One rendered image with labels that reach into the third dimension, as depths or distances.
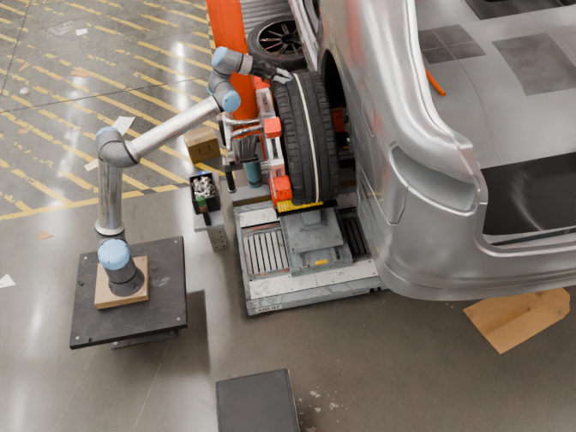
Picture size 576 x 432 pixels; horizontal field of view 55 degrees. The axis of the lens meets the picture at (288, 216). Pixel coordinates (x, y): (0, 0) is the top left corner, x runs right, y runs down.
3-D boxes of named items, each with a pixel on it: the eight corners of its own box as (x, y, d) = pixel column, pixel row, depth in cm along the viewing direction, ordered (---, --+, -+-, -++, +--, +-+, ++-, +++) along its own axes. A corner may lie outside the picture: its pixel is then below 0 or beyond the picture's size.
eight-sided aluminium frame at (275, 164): (291, 218, 284) (280, 137, 244) (279, 220, 284) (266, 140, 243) (275, 149, 320) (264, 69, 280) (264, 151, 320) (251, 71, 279)
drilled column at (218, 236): (228, 248, 349) (216, 202, 318) (213, 250, 349) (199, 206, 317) (226, 236, 356) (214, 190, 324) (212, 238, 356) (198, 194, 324)
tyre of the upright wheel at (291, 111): (323, 57, 247) (309, 81, 313) (272, 67, 246) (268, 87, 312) (348, 202, 253) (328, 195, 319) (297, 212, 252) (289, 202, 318)
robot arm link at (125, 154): (100, 166, 237) (237, 89, 240) (95, 149, 245) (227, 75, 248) (115, 183, 246) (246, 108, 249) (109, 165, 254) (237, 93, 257)
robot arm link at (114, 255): (110, 287, 281) (99, 266, 269) (103, 263, 292) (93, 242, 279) (139, 276, 285) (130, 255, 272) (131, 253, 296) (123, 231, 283)
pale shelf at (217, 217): (225, 227, 305) (224, 223, 303) (195, 232, 304) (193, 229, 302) (219, 174, 334) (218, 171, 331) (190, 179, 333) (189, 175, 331)
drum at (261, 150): (281, 163, 283) (279, 142, 272) (241, 171, 282) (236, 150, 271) (278, 145, 292) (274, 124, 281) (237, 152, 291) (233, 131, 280)
